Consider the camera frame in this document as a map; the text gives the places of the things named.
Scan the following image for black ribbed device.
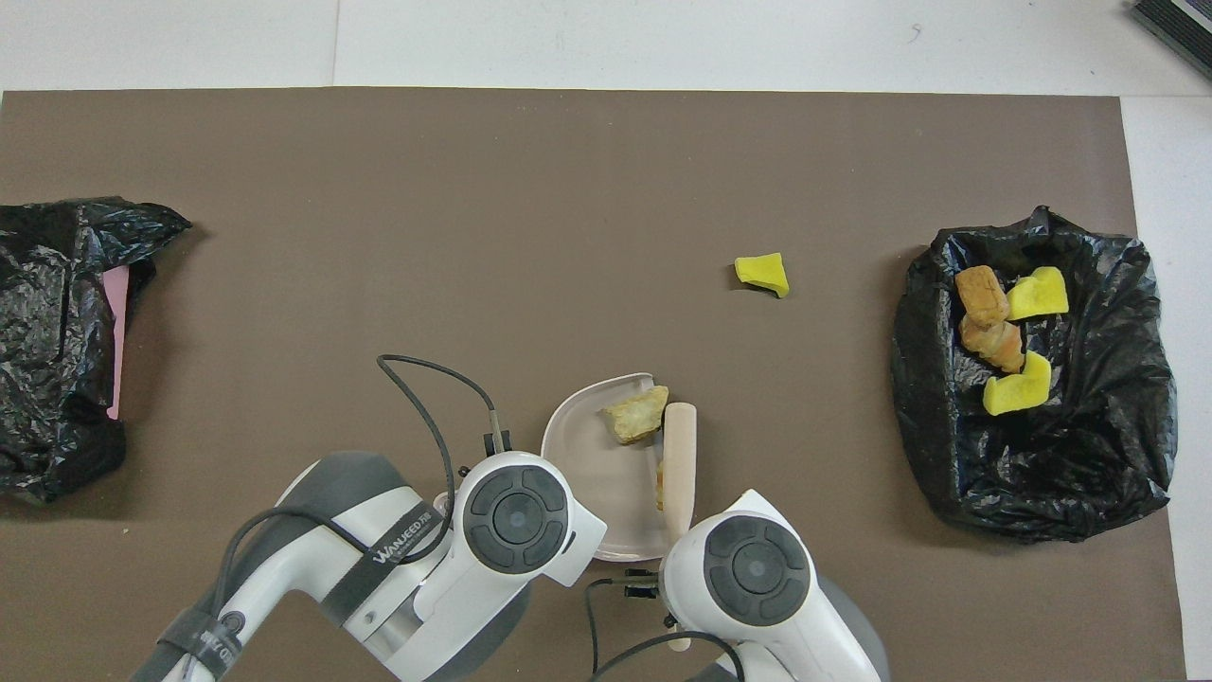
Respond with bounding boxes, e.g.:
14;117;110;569
1130;0;1212;81

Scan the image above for open black trash bag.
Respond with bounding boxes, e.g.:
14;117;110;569
890;206;1179;545

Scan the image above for beige plastic dustpan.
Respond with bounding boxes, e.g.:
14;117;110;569
541;372;675;562

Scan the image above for yellow notched sponge piece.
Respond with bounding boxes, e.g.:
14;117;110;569
982;351;1054;418

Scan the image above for brown bread roll toy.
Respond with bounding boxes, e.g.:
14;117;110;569
954;265;1011;329

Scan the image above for pale beige foam chunk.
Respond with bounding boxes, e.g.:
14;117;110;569
603;385;670;445

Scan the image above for yellow diamond sponge piece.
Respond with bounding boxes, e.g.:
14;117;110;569
1005;266;1071;323

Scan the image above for yellow wedge sponge piece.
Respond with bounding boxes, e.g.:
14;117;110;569
735;252;790;299

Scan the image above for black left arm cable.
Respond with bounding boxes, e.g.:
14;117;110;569
376;353;505;562

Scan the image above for brown table mat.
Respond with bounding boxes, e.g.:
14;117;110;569
0;88;1189;682

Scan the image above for orange striped croissant toy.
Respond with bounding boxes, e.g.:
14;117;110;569
959;316;1027;375

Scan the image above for pink plastic bin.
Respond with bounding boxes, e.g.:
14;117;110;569
102;265;132;421

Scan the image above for crumpled black trash bag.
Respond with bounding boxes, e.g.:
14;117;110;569
0;196;192;503

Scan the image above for beige hand brush black bristles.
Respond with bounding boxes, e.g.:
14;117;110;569
658;402;700;654

